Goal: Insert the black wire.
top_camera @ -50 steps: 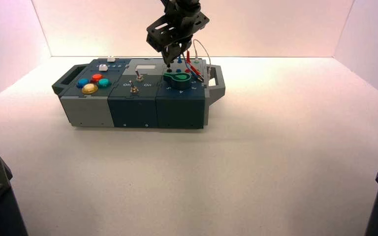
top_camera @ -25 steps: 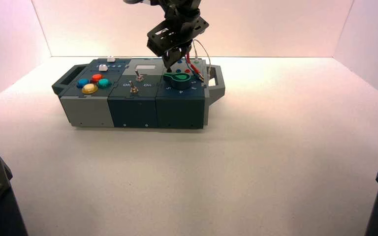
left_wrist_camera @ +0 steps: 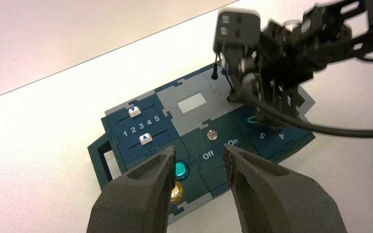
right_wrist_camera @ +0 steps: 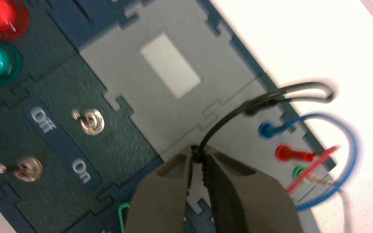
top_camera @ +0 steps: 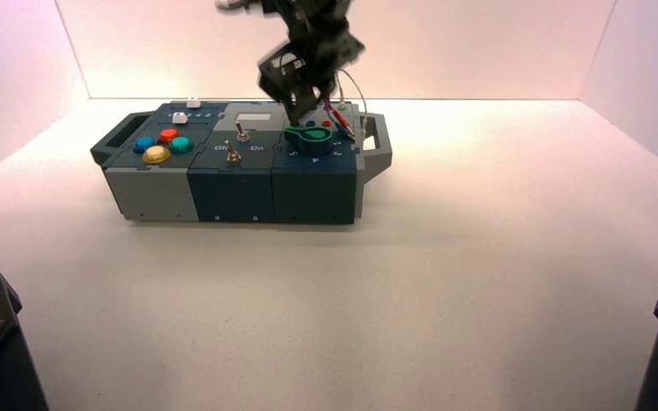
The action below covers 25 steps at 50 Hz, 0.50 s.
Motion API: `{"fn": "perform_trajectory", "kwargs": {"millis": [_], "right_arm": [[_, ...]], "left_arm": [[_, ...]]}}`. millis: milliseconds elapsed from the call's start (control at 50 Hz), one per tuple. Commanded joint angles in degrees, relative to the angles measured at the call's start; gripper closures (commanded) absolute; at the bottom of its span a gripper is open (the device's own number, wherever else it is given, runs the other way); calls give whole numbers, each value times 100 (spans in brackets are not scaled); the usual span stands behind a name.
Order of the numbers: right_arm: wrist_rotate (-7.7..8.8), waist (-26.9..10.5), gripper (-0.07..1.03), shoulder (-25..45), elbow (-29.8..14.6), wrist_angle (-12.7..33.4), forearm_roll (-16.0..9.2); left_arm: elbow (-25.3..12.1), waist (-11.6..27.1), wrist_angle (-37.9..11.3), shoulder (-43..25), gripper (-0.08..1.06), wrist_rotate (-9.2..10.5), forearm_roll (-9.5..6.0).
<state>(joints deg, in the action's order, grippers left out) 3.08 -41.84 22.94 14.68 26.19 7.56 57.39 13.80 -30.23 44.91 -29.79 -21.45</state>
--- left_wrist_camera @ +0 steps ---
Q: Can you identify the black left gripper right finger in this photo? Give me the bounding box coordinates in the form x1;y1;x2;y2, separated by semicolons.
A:
224;143;348;233

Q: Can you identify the yellow push button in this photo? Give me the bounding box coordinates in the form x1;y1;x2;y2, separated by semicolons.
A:
170;182;185;205

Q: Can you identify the black banana plug wire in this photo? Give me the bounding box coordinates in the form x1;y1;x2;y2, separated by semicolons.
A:
211;51;238;103

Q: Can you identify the blue grey task box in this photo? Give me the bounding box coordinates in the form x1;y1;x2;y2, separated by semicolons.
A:
87;63;316;226

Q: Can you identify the green push button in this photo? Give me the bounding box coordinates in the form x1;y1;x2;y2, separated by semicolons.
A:
175;160;190;180

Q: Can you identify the green outlined rotary knob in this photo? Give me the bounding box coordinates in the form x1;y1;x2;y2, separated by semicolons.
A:
246;114;271;128

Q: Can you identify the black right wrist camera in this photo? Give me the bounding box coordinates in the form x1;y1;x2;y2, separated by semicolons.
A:
213;11;262;62

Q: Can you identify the thick black camera cable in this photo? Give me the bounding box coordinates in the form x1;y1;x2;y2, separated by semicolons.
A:
228;91;373;139

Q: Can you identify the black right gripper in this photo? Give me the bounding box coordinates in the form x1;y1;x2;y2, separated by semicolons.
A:
237;19;322;128

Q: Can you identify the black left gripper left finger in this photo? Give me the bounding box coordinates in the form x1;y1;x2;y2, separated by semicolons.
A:
86;146;177;233

